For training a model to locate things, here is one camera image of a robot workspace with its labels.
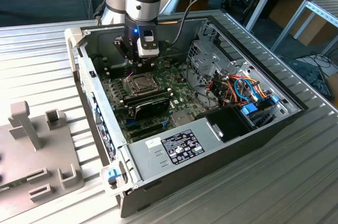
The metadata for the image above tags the brown cardboard box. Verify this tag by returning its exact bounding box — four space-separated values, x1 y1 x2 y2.
269 0 337 47

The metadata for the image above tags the green RAM stick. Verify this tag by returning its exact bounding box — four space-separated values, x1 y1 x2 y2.
0 178 29 192

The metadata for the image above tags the black plastic shroud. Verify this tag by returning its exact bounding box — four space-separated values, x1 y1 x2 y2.
194 104 258 143

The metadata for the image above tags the blue disk carrier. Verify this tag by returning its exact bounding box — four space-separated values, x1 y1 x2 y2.
239 103 259 117

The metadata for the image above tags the orange wire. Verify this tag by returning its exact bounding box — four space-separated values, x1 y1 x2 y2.
224 74 267 103

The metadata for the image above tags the grey parts rack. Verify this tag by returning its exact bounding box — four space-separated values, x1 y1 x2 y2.
0 100 86 210

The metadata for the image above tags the blue case latch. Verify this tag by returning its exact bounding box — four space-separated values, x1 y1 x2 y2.
106 167 120 184

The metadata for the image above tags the CPU socket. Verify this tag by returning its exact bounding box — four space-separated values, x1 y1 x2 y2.
123 72 161 97

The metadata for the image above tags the green motherboard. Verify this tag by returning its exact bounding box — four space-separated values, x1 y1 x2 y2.
99 60 220 143

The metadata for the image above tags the black graphics card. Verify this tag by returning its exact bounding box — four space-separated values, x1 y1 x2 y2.
128 96 171 122

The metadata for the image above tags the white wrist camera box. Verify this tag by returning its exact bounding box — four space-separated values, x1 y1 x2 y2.
136 30 161 59

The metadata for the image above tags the silver chipset heatsink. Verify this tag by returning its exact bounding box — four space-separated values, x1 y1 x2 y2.
171 110 193 127

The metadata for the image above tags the aluminium frame shelf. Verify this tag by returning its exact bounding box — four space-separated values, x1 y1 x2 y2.
270 0 338 56

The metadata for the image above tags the silver topped CPU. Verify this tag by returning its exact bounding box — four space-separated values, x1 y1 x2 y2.
133 77 153 90

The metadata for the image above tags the silver power supply unit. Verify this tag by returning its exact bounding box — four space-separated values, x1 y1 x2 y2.
126 117 225 182

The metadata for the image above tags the metal socket cover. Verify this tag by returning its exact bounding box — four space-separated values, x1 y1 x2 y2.
128 72 161 96

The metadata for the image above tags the brown cardboard piece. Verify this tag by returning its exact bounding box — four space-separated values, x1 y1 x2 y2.
326 72 338 101

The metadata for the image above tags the silver drive cage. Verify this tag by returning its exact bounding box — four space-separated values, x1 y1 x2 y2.
186 40 230 87

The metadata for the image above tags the blue wire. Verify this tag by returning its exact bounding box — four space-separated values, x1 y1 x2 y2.
232 76 265 103

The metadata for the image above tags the open black PC case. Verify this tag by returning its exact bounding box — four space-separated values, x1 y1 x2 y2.
64 14 310 219

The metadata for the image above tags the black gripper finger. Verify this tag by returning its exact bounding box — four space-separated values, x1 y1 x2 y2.
137 41 168 73
113 35 137 73

